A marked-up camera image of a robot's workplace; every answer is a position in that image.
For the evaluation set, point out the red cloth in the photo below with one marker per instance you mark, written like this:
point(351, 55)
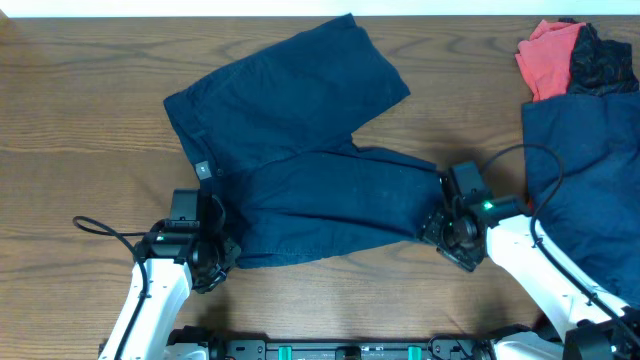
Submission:
point(544, 59)

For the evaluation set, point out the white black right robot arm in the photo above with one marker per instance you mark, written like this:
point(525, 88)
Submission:
point(587, 321)

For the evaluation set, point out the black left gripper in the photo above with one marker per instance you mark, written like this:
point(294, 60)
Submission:
point(232, 249)

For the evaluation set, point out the black patterned garment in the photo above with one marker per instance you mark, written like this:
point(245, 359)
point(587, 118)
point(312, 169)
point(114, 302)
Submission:
point(594, 66)

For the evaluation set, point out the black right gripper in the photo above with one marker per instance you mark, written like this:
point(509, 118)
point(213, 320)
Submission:
point(430, 230)

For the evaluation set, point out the blue denim jeans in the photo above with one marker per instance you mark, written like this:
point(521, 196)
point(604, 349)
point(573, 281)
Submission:
point(582, 169)

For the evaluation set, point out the navy blue shorts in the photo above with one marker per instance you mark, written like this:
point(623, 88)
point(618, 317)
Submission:
point(271, 136)

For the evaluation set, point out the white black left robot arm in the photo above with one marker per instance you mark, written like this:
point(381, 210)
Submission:
point(174, 259)

